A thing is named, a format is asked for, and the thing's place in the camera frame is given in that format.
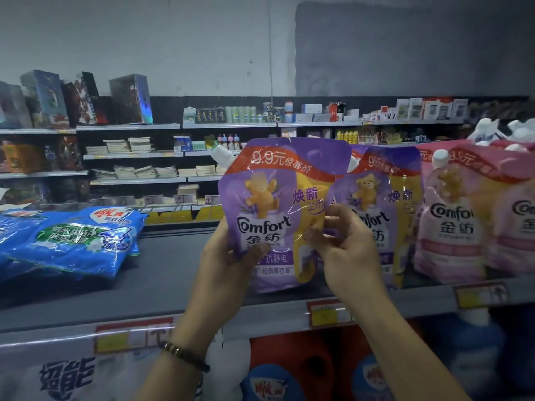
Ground row of small bottles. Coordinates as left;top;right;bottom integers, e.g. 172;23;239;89
174;128;406;153

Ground dark background shelf unit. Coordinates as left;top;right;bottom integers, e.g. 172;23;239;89
0;94;535;226

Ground row of small toiletry boxes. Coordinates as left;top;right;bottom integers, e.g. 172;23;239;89
182;97;471;126

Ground large red detergent bottle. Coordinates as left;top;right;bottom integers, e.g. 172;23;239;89
337;321;427;401
241;331;339;401

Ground person's right hand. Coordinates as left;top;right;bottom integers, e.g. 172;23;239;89
303;203;388;307

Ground row of colourful boxes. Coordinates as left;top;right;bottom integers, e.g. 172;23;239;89
0;134;86;174

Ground grey metal shelf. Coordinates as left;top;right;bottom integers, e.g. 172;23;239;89
0;221;535;401

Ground white lavender detergent pouches group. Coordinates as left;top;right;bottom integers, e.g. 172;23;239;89
466;118;535;147

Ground person's left hand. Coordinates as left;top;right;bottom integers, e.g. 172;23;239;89
177;217;274;348

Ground stacks of folded white packs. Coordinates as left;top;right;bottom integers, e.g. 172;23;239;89
84;136;222;206

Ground row of boxed goods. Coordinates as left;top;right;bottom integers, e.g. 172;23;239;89
0;69;155;130

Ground dark beaded bracelet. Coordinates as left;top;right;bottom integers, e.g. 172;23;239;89
159;340;212;373

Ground red-framed price tag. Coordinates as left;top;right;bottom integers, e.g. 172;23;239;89
454;280;511;311
306;299;352;330
94;318;175;356

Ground person's right forearm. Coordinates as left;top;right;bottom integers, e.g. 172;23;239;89
351;292;473;401

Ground row of yellow packs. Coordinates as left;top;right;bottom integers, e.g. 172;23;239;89
146;204;225;226

